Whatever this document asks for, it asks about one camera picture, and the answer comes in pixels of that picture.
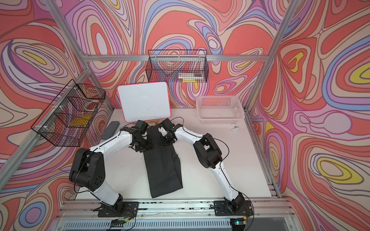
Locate white plastic basket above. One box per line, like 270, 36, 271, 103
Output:
196, 96, 245, 125

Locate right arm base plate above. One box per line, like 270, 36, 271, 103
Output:
210, 200, 254, 218

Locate black wire basket left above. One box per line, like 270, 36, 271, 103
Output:
31, 80, 106, 147

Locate aluminium front rail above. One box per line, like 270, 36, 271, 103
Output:
51, 197, 302, 231

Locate marker box in basket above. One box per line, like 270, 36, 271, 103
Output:
178, 72, 203, 81

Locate grey whiteboard eraser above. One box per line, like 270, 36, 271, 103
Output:
101, 121, 120, 140

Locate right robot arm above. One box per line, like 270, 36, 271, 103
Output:
158, 119, 245, 215

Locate yellow item in basket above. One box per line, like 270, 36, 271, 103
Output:
69, 115, 92, 128

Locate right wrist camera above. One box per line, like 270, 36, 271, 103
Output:
158, 127, 168, 137

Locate black wire basket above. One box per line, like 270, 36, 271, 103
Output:
31, 80, 106, 147
145, 49, 209, 83

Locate pink framed whiteboard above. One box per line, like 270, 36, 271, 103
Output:
117, 82, 171, 122

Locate black long pants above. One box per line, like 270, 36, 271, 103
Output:
144, 127, 183, 198

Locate black wire basket back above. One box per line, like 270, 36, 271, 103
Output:
145, 49, 209, 83

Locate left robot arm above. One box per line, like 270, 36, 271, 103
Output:
69, 120, 152, 215

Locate wooden whiteboard stand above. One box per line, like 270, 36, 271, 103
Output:
147, 119, 159, 126

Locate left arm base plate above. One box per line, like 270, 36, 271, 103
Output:
93, 201, 139, 218

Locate white clip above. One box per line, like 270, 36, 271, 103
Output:
231, 124, 240, 131

